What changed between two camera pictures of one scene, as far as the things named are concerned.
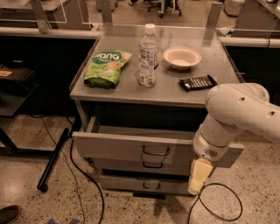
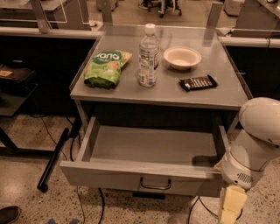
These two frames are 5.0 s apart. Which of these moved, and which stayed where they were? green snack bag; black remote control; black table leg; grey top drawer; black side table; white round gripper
Moved: grey top drawer; white round gripper
Stayed: green snack bag; black table leg; black side table; black remote control
